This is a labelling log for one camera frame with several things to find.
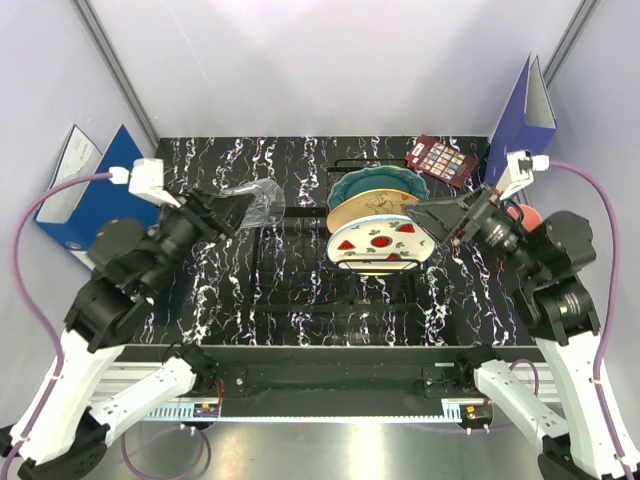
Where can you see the white watermelon plate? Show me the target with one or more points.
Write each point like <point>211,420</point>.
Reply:
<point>386,241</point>

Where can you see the blue binder left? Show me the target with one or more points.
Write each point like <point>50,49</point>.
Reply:
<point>74,216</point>

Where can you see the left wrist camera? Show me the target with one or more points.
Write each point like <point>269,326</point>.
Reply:
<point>145,180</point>

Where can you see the white cable duct rail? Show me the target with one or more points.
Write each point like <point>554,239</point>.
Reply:
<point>292,409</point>

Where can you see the black wire dish rack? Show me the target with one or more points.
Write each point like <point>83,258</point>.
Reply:
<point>291,272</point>

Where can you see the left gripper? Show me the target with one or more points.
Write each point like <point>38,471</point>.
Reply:
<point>228,209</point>

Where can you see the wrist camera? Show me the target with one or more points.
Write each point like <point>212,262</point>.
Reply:
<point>145,180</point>
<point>519,172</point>

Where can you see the pink plastic cup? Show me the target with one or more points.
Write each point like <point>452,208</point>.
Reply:
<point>530,216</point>

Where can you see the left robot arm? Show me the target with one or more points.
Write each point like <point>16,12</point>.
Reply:
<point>63,435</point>

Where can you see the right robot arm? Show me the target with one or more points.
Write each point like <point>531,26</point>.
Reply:
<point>588,440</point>

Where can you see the teal scalloped plate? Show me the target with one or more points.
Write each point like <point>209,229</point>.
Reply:
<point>375,178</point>

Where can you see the beige bird plate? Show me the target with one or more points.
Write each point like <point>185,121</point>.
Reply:
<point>368,203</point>

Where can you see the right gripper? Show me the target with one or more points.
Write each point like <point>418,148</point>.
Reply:
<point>440,217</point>

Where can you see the clear glass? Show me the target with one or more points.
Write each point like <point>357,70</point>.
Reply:
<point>267,206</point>

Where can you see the dark red card booklet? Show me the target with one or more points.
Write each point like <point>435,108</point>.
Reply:
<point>440,159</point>

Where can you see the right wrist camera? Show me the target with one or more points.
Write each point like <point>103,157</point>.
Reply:
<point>519,172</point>

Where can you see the purple binder right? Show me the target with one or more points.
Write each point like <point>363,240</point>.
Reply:
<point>528,121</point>

